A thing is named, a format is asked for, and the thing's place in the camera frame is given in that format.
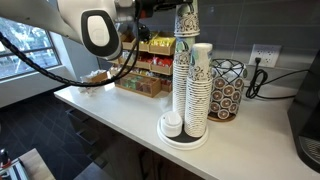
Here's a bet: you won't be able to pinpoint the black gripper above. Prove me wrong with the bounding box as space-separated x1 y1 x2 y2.
134 0 195 18

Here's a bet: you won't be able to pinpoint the tall paper cup stack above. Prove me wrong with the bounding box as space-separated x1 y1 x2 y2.
172 34 197 123

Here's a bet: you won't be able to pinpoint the short paper cup stack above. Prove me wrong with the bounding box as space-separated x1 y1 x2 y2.
184 42 214 138

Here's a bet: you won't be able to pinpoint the white cup lid stack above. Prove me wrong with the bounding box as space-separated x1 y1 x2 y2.
160 110 184 138

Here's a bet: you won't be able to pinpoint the small creamer cups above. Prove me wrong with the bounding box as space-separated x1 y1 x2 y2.
77 83 98 97

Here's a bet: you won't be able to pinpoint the yellow sweetener packets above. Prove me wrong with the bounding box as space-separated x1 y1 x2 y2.
151 36 176 48

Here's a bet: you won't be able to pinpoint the yellow green packets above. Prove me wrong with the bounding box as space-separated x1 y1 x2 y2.
148 31 158 45

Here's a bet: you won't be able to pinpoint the red packets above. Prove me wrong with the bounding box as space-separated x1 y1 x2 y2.
152 56 174 68

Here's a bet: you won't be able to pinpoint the wooden tea bag box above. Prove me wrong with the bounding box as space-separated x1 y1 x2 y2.
112 71 163 99

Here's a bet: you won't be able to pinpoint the white sugar packets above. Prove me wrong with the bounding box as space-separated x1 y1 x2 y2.
79 69 105 83

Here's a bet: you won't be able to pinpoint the white round cup holder tray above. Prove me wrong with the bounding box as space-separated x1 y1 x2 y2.
156 111 210 151

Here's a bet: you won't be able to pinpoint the dark wood lower cabinet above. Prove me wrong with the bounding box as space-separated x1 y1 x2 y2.
64 94 208 180

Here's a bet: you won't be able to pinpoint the black coffee machine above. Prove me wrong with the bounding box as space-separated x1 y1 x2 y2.
287 49 320 174

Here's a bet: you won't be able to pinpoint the light wooden table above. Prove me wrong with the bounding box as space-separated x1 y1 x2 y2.
18 148 56 180

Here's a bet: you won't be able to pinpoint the silver and red metal fixture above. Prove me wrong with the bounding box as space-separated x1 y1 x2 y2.
0 148 31 180

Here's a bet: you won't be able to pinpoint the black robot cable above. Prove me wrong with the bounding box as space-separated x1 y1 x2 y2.
0 0 152 88

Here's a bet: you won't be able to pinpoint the white wall outlet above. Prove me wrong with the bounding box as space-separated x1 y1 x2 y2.
248 43 283 69

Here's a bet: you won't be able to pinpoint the black wire coffee pod holder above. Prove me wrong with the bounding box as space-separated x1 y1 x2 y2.
207 58 248 123

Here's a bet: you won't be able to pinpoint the black appliance power cable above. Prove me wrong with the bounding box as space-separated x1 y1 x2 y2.
245 57 309 100

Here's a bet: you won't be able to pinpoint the black drawer handle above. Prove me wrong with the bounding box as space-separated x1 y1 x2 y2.
75 129 98 146
65 107 88 124
87 150 110 168

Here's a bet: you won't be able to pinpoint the window with dark frame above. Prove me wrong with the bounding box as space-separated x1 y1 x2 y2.
0 16 63 81

